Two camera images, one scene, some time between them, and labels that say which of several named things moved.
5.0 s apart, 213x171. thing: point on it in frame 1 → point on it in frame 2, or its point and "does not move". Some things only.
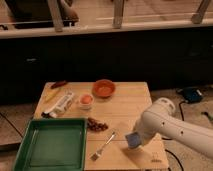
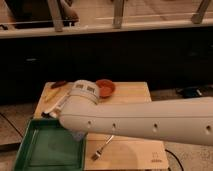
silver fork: x=97 y=154 does not move
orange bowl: x=103 y=88 does not move
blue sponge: x=133 y=139 → x=79 y=135
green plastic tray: x=53 y=144 does not move
